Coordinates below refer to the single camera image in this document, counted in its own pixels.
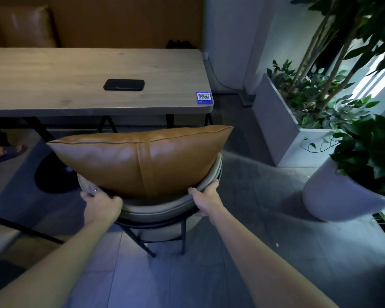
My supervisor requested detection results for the white round plant pot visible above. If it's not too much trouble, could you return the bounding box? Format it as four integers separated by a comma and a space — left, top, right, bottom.
302, 156, 385, 222

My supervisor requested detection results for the grey power cable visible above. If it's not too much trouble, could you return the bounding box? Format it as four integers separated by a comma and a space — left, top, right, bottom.
205, 54, 244, 93

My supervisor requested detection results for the tan leather cushion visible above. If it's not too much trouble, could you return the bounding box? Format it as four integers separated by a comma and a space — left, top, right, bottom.
46, 125, 234, 199

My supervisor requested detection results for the person's left forearm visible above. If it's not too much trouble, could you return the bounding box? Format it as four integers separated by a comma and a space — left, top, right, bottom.
0, 212, 118, 308

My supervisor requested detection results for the black smartphone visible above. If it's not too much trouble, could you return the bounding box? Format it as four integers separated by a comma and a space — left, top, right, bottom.
103, 79, 145, 92

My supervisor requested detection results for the black object on bench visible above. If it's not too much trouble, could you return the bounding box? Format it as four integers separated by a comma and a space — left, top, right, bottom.
166, 39, 198, 49

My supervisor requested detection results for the tall green tree plant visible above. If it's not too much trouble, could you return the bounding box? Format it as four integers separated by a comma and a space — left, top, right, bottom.
266, 0, 385, 129

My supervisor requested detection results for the wooden table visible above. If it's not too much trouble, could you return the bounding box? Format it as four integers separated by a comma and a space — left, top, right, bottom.
0, 48, 214, 193

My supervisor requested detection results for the beige upholstered chair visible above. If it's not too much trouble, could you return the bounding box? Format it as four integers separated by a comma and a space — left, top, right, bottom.
77, 153, 223, 258

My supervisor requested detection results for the person's right hand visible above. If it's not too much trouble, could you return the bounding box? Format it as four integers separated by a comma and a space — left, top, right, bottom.
188, 180, 224, 225

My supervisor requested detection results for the black table base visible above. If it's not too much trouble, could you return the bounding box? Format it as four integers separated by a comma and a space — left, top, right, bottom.
22, 117, 81, 194

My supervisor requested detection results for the brown leather bench cushion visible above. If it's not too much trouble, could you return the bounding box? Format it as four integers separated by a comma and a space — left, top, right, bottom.
0, 4, 58, 48

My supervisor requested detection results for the person's right forearm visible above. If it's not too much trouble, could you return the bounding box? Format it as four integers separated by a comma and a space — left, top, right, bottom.
207, 204, 340, 308

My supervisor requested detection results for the green leafy potted plant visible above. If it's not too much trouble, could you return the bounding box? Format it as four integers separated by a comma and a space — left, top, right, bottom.
301, 114, 385, 197

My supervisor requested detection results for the person's left hand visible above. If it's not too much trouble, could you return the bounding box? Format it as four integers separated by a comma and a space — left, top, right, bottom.
80, 188, 123, 225

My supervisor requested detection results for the grey rectangular planter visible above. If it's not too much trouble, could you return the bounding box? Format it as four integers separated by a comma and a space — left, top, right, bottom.
252, 73, 344, 168

